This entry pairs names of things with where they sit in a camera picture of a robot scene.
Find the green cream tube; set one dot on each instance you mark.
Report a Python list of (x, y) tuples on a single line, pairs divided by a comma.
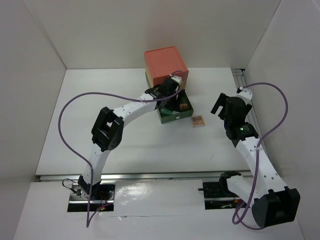
[(166, 112)]

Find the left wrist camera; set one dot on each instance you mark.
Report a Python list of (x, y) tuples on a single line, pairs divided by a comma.
[(177, 79)]

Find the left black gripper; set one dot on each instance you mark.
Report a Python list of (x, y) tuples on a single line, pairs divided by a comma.
[(173, 104)]

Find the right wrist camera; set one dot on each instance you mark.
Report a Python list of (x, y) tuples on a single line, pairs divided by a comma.
[(245, 94)]

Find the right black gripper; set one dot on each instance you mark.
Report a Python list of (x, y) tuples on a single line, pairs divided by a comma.
[(221, 101)]

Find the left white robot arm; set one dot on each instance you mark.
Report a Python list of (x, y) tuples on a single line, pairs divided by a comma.
[(108, 128)]

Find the aluminium front rail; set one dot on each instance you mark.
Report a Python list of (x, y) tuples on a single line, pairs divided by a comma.
[(140, 176)]

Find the foundation bottle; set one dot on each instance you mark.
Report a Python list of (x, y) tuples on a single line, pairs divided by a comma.
[(183, 107)]

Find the eyeshadow palette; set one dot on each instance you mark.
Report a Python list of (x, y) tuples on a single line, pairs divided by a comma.
[(197, 121)]

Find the three-drawer organizer box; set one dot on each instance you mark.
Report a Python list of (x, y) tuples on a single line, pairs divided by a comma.
[(160, 63)]

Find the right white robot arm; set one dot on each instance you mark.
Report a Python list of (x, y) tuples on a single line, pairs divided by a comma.
[(269, 198)]

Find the green bottom drawer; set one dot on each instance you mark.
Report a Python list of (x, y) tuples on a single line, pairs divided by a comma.
[(173, 105)]

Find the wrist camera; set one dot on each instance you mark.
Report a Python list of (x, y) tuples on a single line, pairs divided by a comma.
[(177, 79), (245, 94)]

